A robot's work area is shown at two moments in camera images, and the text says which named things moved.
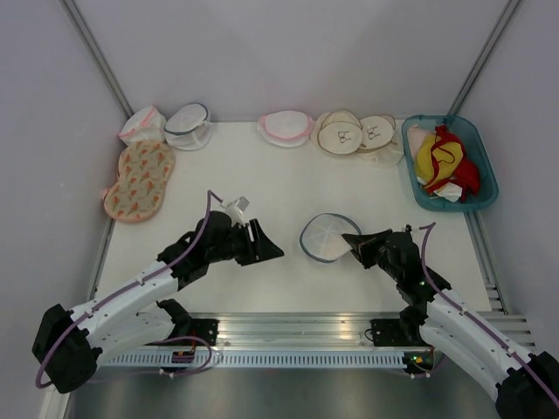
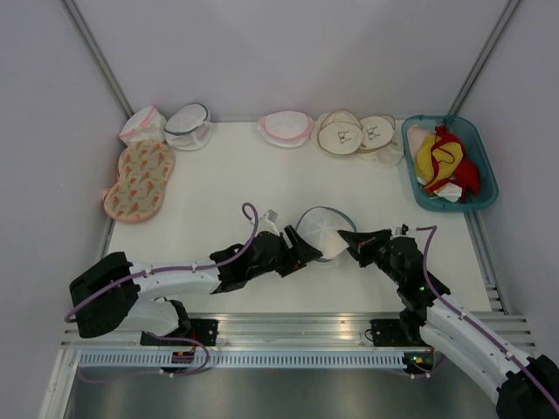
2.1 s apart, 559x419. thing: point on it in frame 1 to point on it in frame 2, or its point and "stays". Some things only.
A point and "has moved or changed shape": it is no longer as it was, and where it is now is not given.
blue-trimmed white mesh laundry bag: [322, 236] has moved or changed shape
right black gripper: [362, 245] stays
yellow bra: [449, 155] stays
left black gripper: [261, 248] to [300, 251]
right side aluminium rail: [482, 249] stays
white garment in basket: [449, 190] stays
